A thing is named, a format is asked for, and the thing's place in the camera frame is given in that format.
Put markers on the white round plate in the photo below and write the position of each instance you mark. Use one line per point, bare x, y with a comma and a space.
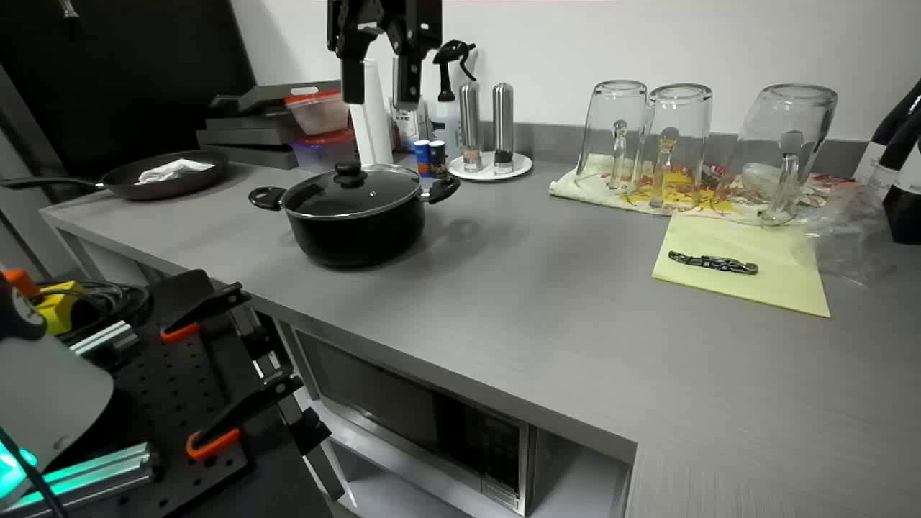
519, 167

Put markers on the grey curved shade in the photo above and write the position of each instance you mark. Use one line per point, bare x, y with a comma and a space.
47, 392

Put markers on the floral dish towel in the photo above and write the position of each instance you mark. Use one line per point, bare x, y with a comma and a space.
574, 187

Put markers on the yellow plastic tool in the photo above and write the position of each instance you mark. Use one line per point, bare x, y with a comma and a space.
57, 307

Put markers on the clear drinking glass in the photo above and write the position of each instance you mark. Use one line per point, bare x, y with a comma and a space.
676, 134
780, 144
614, 130

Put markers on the red-lidded plastic container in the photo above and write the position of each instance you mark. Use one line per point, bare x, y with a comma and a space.
318, 110

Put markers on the white paper towel roll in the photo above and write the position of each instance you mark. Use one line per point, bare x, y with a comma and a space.
378, 134

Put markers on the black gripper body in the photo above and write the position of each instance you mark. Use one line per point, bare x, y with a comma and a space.
382, 17

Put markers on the glass pot lid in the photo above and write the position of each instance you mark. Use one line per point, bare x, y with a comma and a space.
375, 192

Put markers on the stack of black trays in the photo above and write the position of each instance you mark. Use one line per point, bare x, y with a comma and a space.
244, 130

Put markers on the black frying pan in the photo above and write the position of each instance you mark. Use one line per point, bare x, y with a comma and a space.
123, 183

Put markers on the aluminium extrusion bar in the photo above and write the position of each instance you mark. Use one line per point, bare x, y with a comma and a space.
86, 474

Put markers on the built-in steel microwave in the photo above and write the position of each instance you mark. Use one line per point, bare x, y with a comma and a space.
413, 420

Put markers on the black pegboard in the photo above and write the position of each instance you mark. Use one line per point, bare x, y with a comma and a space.
182, 392

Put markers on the black pen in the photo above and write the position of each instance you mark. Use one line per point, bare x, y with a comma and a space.
711, 264

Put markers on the clear spray bottle black nozzle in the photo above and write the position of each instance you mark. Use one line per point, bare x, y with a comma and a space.
446, 110

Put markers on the small brown bottle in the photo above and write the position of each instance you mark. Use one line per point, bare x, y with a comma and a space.
439, 156

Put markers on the steel spice grinder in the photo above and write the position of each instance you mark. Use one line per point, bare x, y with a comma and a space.
470, 124
502, 120

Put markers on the small blue bottle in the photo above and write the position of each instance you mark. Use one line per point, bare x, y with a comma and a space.
420, 158

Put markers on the clear plastic bag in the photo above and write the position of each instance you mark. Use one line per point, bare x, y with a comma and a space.
850, 239

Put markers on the dark wine bottle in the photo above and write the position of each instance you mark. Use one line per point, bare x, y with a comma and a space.
892, 124

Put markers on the yellow notepad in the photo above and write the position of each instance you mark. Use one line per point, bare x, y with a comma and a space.
744, 282

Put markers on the black orange bar clamp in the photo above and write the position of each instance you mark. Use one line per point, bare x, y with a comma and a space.
238, 413
205, 310

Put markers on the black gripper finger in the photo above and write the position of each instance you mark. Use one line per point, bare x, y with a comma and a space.
352, 74
408, 76

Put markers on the black cooking pot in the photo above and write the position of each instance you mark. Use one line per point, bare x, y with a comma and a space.
354, 239

